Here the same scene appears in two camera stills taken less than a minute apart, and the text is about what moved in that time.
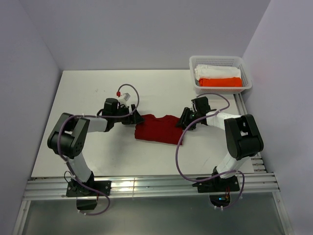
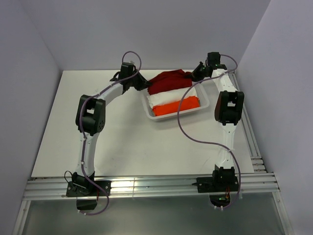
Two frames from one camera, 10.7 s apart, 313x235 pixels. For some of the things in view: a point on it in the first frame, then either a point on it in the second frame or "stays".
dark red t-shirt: [163, 129] to [170, 80]
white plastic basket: [233, 60] to [201, 92]
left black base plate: [74, 189] stays
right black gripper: [184, 121] to [195, 76]
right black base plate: [218, 184] stays
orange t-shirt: [232, 82] to [172, 108]
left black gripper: [135, 118] to [143, 85]
